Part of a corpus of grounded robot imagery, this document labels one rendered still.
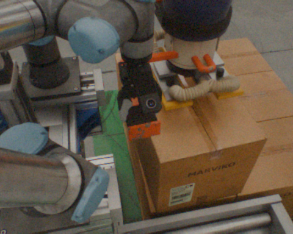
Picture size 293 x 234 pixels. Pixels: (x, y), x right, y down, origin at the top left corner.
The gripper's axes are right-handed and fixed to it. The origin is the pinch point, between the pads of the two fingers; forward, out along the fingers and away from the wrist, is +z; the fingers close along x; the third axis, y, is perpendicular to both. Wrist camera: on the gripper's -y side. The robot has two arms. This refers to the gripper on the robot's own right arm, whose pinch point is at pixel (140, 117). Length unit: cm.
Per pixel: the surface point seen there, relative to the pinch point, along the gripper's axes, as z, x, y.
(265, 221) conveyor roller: 64, -50, -15
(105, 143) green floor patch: 118, 6, 86
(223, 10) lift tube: -16.4, -29.9, 19.6
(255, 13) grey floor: 119, -203, 232
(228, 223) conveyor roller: 63, -34, -12
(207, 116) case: 24.1, -30.2, 15.3
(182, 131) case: 24.1, -18.2, 10.8
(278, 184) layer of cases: 64, -65, -1
